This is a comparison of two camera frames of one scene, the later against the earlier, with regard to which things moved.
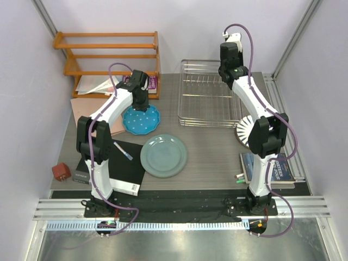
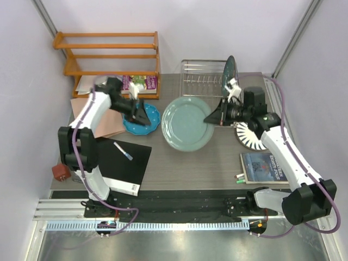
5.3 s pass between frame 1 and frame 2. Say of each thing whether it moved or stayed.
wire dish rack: stayed
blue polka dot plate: stayed
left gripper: moved
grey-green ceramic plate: moved
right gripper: moved
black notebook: stayed
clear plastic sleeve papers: stayed
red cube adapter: stayed
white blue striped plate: stayed
